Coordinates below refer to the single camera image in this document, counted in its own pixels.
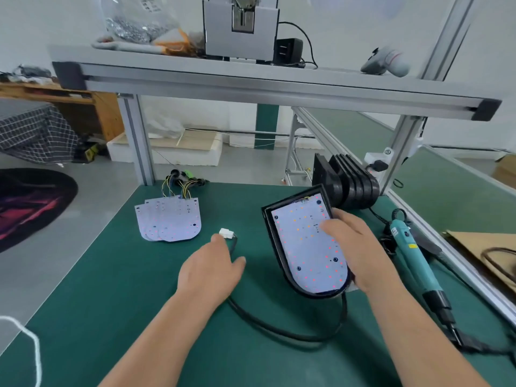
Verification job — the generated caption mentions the person's left hand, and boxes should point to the person's left hand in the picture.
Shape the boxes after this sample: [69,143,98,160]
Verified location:
[176,234,247,309]

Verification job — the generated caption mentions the person's right hand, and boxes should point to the person's right hand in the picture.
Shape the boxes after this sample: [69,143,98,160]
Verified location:
[320,208,404,295]

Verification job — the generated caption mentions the white LED circuit board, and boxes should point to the white LED circuit board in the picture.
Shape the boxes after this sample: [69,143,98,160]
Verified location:
[144,198,170,242]
[135,201,151,241]
[158,197,202,242]
[271,193,350,295]

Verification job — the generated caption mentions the black lamp housing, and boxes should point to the black lamp housing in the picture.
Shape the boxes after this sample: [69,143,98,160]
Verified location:
[261,184,355,299]

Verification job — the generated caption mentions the black cable with white connector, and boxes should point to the black cable with white connector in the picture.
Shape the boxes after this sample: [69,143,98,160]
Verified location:
[219,228,348,343]

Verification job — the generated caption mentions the person's left forearm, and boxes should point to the person's left forearm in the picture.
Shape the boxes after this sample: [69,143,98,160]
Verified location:
[99,286,226,387]

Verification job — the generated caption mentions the person's right forearm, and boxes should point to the person's right forearm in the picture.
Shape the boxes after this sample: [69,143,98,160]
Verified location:
[363,278,478,387]

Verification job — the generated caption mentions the stack of black finned housings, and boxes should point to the stack of black finned housings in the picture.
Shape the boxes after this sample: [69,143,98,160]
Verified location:
[313,153,381,210]

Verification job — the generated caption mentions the teal electric screwdriver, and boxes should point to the teal electric screwdriver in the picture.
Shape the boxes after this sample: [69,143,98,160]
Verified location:
[389,219,456,324]

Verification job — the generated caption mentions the green belt conveyor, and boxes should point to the green belt conveyor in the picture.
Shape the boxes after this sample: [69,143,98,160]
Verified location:
[284,106,516,327]

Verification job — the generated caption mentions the green pillar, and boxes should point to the green pillar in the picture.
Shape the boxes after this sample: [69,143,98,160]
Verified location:
[255,104,280,150]

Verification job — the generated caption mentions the white foam box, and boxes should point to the white foam box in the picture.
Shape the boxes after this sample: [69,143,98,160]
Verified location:
[107,130,223,166]

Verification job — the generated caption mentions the brown paper bag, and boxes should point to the brown paper bag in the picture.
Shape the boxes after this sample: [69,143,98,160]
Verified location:
[443,230,516,295]

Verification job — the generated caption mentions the grey and white handheld tool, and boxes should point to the grey and white handheld tool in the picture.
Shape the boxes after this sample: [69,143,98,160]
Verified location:
[360,46,411,78]

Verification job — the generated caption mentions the brown cardboard box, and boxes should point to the brown cardboard box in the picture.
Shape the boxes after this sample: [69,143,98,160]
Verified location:
[493,154,516,191]

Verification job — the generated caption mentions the black power adapter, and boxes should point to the black power adapter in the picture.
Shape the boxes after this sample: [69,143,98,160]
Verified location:
[274,38,304,66]

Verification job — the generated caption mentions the yellow and black tool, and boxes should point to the yellow and black tool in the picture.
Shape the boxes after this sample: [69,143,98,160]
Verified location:
[74,141,100,164]

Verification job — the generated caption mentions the wooden bench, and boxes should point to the wooden bench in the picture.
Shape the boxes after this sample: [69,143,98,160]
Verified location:
[0,82,126,142]

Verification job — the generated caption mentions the grey metal machine box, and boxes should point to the grey metal machine box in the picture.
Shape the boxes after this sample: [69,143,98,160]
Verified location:
[202,0,280,63]

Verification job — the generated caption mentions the dark round rug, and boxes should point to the dark round rug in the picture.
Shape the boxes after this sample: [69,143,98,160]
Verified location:
[0,168,79,254]

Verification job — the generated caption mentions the white and orange work gloves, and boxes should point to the white and orange work gloves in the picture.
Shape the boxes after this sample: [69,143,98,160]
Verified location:
[91,28,204,58]

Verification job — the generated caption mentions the dark checkered cloth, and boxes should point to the dark checkered cloth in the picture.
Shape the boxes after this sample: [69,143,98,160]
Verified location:
[0,102,78,164]

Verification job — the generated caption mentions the clear bag of screws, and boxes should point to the clear bag of screws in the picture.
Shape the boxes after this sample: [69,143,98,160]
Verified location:
[100,0,183,45]

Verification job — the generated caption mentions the clutter pile on bench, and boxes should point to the clutter pile on bench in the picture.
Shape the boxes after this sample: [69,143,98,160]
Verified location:
[0,64,54,84]

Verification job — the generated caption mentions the white socket bracket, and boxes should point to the white socket bracket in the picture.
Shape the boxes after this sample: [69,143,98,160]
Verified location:
[364,148,394,174]

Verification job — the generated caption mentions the yellow and black wire bundle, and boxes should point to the yellow and black wire bundle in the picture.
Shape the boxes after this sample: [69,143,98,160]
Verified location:
[160,169,210,200]

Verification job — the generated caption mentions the aluminium shelf frame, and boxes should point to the aluminium shelf frame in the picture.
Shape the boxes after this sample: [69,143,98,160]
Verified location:
[48,0,503,194]

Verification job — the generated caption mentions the black screwdriver power cable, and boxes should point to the black screwdriver power cable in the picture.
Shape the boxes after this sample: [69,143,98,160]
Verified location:
[445,318,516,359]

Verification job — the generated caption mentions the black adapter cable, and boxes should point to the black adapter cable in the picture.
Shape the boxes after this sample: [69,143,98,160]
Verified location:
[277,21,319,70]

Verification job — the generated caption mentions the white cord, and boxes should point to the white cord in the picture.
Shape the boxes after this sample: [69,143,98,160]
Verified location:
[0,316,43,387]

